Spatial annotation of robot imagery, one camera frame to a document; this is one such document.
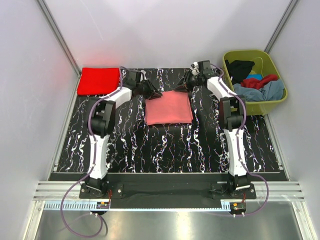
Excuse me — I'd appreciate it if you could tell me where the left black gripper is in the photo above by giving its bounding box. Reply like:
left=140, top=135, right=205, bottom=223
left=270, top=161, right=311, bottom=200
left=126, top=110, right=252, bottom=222
left=136, top=79, right=162, bottom=101

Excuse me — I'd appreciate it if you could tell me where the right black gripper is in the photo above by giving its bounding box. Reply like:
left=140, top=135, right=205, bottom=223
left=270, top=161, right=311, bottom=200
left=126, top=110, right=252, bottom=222
left=173, top=71, right=202, bottom=94

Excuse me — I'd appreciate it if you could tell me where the pink t shirt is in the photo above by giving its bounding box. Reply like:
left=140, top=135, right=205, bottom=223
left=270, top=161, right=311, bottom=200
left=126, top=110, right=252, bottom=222
left=145, top=90, right=193, bottom=126

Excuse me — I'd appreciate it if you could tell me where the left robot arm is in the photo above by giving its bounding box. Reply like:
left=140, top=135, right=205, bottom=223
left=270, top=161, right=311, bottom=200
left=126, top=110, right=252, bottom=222
left=81, top=67, right=162, bottom=198

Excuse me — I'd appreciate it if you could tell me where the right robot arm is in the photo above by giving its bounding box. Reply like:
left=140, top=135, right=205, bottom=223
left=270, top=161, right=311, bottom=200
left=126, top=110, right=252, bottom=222
left=174, top=60, right=251, bottom=199

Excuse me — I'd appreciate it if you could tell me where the black garment in bin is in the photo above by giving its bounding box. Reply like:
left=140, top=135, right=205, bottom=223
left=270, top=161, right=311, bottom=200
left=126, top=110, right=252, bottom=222
left=224, top=60, right=255, bottom=83

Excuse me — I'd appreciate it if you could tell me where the folded red t shirt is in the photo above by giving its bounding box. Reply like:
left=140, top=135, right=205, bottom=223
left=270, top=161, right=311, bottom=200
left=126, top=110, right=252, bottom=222
left=77, top=67, right=120, bottom=96

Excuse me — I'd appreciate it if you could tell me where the dark red garment in bin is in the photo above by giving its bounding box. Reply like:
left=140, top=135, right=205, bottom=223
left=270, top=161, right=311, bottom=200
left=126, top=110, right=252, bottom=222
left=240, top=74, right=279, bottom=90

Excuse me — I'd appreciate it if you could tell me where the bright blue garment in bin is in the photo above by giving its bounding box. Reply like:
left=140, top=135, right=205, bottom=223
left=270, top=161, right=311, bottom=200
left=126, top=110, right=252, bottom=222
left=247, top=74, right=263, bottom=81

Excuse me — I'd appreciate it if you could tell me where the grey blue garment in bin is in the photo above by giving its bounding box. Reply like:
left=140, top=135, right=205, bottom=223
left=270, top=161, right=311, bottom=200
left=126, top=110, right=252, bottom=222
left=233, top=79, right=285, bottom=102

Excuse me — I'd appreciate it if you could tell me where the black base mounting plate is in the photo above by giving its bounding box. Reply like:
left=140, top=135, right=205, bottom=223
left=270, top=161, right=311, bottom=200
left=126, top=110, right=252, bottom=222
left=48, top=172, right=290, bottom=210

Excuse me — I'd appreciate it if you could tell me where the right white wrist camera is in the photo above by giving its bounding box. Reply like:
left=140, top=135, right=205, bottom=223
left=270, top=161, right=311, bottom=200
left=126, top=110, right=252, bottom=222
left=190, top=62, right=201, bottom=76

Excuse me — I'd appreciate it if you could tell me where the left aluminium corner post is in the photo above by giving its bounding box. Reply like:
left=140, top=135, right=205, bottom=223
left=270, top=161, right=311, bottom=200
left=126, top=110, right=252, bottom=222
left=34, top=0, right=83, bottom=77

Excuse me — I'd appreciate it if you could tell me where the aluminium corner post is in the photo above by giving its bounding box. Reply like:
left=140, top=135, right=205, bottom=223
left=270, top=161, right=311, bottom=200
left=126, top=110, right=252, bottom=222
left=34, top=0, right=83, bottom=77
left=264, top=0, right=300, bottom=54

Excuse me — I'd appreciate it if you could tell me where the right aluminium corner post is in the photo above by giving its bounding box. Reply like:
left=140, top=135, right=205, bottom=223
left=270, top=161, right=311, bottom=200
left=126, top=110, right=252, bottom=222
left=264, top=0, right=300, bottom=54

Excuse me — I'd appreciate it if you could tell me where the aluminium frame rail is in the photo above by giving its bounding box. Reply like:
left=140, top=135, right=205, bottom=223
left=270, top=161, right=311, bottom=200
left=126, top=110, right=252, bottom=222
left=33, top=181, right=305, bottom=212

